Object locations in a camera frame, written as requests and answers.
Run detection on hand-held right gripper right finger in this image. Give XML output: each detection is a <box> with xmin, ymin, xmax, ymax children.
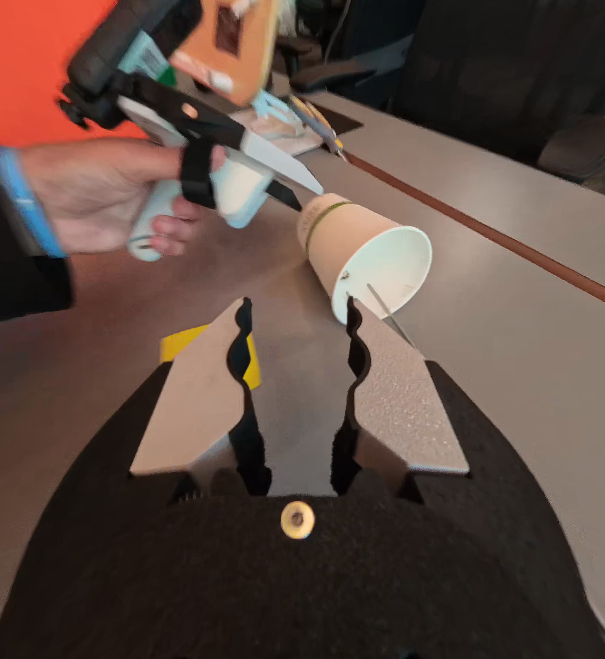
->
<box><xmin>330</xmin><ymin>297</ymin><xmax>470</xmax><ymax>497</ymax></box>

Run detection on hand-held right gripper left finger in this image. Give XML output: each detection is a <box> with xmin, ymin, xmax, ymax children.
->
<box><xmin>129</xmin><ymin>297</ymin><xmax>272</xmax><ymax>497</ymax></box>

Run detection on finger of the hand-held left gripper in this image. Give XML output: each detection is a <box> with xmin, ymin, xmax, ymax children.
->
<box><xmin>240</xmin><ymin>130</ymin><xmax>325</xmax><ymax>197</ymax></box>
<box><xmin>264</xmin><ymin>177</ymin><xmax>304</xmax><ymax>213</ymax></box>

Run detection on white paper cup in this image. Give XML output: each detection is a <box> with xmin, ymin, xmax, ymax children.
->
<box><xmin>296</xmin><ymin>193</ymin><xmax>433</xmax><ymax>326</ymax></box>

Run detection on long metal tweezers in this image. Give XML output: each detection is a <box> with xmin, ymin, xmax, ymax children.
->
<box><xmin>365</xmin><ymin>282</ymin><xmax>417</xmax><ymax>350</ymax></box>

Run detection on person's left forearm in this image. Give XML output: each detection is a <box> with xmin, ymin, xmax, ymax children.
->
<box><xmin>0</xmin><ymin>140</ymin><xmax>74</xmax><ymax>326</ymax></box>

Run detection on person's left hand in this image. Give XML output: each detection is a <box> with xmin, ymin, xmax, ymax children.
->
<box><xmin>21</xmin><ymin>136</ymin><xmax>228</xmax><ymax>258</ymax></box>

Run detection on yellow sticky note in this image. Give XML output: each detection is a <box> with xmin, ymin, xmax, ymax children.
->
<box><xmin>159</xmin><ymin>324</ymin><xmax>262</xmax><ymax>391</ymax></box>

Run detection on wooden book stand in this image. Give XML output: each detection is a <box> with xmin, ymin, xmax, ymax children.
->
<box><xmin>170</xmin><ymin>0</ymin><xmax>345</xmax><ymax>156</ymax></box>

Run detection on black mesh office chair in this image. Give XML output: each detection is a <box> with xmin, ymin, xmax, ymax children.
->
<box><xmin>385</xmin><ymin>0</ymin><xmax>605</xmax><ymax>187</ymax></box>
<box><xmin>277</xmin><ymin>0</ymin><xmax>428</xmax><ymax>100</ymax></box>

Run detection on orange felt storage bin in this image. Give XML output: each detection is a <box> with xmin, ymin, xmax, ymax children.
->
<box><xmin>0</xmin><ymin>0</ymin><xmax>150</xmax><ymax>150</ymax></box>

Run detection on blue wristband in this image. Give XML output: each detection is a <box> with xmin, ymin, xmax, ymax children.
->
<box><xmin>0</xmin><ymin>146</ymin><xmax>67</xmax><ymax>258</ymax></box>

